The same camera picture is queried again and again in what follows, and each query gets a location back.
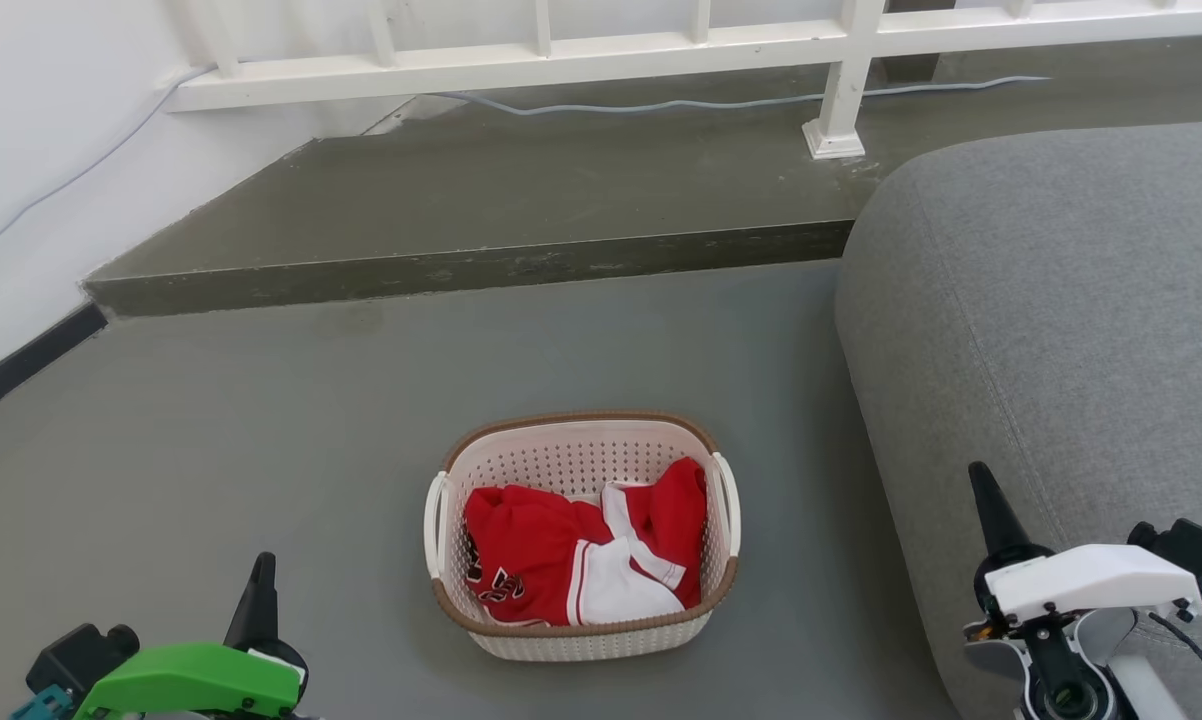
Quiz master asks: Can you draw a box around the dark post behind railing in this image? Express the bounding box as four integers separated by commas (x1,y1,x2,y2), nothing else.
881,0,957,85

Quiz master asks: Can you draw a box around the light blue cable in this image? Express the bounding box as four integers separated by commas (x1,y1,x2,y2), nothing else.
0,62,217,269
431,75,1052,117

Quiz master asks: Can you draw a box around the grey fabric sofa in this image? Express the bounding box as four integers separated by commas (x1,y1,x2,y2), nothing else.
834,120,1202,720

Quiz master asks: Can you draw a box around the black baseboard strip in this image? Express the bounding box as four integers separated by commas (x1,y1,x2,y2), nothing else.
0,302,109,428

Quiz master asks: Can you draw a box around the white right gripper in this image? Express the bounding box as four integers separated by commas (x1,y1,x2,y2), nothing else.
967,461,1202,626

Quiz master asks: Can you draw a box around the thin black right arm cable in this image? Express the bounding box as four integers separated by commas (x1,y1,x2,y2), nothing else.
1146,610,1202,716

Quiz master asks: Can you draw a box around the white railing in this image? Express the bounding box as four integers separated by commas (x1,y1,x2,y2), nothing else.
165,0,1202,161

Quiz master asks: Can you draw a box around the teal left cable connector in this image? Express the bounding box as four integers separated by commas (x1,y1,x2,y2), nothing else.
9,684,74,720

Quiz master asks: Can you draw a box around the red and white jersey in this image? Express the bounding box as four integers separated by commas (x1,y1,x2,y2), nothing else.
565,457,709,627

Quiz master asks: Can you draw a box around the white plastic laundry basket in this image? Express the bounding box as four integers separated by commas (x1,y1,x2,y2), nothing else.
423,409,742,663

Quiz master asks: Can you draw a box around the red basketball jersey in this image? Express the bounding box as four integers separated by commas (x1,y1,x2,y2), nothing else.
462,484,612,629

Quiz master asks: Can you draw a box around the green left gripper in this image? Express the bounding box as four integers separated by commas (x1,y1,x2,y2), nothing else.
73,551,311,720

